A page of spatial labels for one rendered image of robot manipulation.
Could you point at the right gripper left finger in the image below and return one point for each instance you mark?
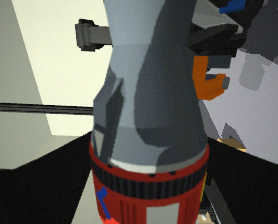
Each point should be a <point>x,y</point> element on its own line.
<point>48,189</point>

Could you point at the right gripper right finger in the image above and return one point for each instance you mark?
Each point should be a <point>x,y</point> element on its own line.
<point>242,188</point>

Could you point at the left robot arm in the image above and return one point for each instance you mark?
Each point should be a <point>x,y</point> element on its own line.
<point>91,34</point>

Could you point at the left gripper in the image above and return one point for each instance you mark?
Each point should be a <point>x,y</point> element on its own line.
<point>204,42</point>

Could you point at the tan cube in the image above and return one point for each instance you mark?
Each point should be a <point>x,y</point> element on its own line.
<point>232,143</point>

